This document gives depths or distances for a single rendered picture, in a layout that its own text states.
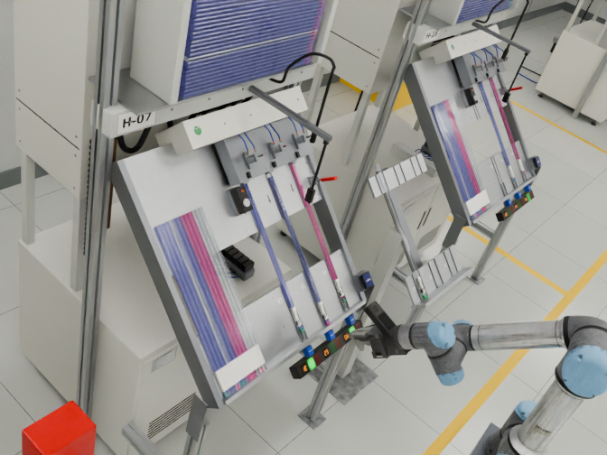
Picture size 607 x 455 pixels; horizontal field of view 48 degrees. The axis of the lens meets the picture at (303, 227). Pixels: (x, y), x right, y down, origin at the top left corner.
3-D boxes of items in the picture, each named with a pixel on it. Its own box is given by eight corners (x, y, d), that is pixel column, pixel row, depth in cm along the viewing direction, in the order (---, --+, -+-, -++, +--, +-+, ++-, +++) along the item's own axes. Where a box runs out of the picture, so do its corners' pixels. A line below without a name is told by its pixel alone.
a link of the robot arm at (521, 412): (541, 434, 213) (561, 408, 205) (532, 465, 203) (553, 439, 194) (506, 414, 216) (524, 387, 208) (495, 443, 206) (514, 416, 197)
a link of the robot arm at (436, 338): (449, 357, 185) (437, 330, 183) (416, 357, 193) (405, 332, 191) (461, 339, 190) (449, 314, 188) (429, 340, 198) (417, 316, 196)
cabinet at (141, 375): (259, 376, 287) (293, 269, 250) (124, 475, 239) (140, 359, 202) (160, 287, 314) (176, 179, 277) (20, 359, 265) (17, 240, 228)
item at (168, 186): (312, 201, 229) (322, 199, 226) (159, 278, 183) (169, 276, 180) (277, 108, 225) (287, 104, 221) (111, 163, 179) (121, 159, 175)
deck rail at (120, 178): (210, 404, 189) (224, 404, 184) (205, 408, 187) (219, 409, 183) (111, 163, 179) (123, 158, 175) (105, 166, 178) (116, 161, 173)
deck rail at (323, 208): (353, 301, 236) (367, 301, 231) (350, 304, 234) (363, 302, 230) (281, 107, 226) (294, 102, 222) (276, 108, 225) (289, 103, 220)
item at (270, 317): (354, 301, 232) (361, 300, 230) (215, 401, 187) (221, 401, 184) (335, 249, 230) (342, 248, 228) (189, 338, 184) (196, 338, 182)
